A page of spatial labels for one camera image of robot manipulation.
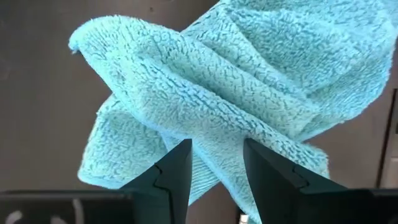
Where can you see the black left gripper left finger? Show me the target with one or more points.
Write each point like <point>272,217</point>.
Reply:
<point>168,186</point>

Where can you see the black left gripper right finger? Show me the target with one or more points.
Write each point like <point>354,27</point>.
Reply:
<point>286,193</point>

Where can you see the teal microfiber towel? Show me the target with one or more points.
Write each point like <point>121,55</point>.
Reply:
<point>217,87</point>

